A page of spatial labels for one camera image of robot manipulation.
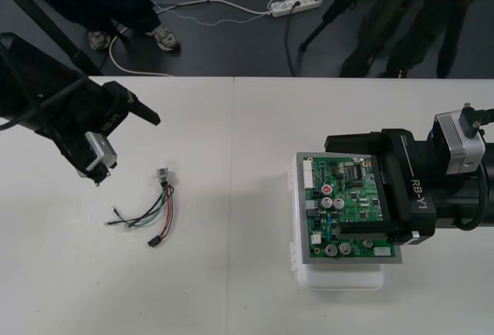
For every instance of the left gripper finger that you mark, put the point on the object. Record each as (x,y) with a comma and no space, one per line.
(148,116)

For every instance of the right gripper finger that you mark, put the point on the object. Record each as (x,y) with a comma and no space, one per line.
(363,230)
(347,144)

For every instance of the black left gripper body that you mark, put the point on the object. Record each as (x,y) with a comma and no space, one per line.
(104,103)

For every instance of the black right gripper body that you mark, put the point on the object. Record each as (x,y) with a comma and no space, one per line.
(413,180)

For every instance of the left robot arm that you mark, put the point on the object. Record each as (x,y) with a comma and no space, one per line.
(23,80)

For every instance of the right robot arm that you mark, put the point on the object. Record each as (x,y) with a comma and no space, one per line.
(463,196)

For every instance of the dark tripod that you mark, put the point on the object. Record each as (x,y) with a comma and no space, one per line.
(363,41)

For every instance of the black slanted stand pole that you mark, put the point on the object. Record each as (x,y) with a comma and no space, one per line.
(46,14)

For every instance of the white power strip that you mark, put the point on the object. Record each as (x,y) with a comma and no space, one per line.
(293,5)

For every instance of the green circuit board grey frame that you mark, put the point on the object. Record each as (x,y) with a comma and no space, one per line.
(359,200)

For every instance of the left arm wrist camera box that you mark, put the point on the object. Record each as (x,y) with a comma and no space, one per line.
(101,149)

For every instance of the arm wrist camera box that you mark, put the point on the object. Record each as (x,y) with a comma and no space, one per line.
(457,146)
(101,149)

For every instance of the right arm wrist camera box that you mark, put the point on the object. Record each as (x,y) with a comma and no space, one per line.
(457,146)

